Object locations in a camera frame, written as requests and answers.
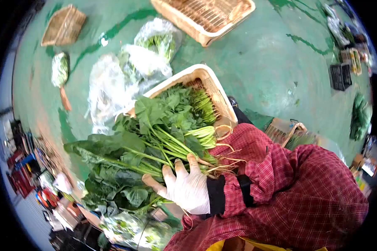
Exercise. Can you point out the cluttered shop shelf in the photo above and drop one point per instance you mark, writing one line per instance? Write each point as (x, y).
(25, 169)

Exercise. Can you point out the small brown woven basket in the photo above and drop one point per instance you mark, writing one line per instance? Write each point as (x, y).
(63, 26)

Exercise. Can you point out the empty cream plastic basket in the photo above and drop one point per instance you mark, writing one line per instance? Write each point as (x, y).
(207, 22)

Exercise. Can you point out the person's right thumb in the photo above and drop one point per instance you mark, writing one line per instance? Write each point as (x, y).
(152, 182)

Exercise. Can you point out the person's body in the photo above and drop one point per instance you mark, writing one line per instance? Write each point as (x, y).
(301, 219)

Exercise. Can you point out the person's right middle finger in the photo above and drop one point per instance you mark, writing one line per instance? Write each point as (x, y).
(180, 168)

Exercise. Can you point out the black wrist band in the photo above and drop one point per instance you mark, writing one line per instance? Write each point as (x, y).
(216, 196)

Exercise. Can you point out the heap of bagged spinach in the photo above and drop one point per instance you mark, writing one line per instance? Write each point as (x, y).
(135, 232)

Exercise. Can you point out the person's legs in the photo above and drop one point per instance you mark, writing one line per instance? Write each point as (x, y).
(242, 116)

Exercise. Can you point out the person's right index finger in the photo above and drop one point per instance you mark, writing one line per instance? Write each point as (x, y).
(168, 174)

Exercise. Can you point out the pile of spinach bunches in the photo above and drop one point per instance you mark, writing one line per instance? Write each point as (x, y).
(182, 103)

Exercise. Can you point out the black plastic crate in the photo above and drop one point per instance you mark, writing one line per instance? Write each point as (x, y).
(340, 77)

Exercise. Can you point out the clear bag of spinach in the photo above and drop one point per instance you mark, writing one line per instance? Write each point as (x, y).
(158, 39)
(143, 67)

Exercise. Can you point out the crumpled clear plastic bags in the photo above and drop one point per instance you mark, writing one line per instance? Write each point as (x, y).
(108, 91)

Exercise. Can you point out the small bagged green vegetable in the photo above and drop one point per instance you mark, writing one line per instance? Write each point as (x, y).
(59, 69)

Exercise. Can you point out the heap of dark green vegetables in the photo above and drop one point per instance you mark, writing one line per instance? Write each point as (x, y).
(359, 117)

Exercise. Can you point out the large spinach bunch with roots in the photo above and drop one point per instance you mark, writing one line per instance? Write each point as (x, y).
(125, 163)

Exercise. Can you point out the person's right hand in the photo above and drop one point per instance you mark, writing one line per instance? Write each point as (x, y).
(188, 191)

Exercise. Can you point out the person's right ring finger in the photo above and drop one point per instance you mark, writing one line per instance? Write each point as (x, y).
(194, 163)

